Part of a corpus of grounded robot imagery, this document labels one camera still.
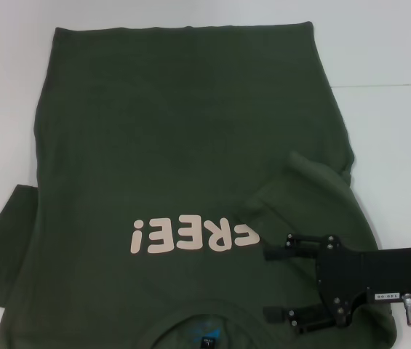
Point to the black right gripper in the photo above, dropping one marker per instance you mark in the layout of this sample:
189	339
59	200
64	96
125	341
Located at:
372	280

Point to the dark green FREE t-shirt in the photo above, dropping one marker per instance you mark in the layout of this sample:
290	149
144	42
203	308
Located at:
154	145

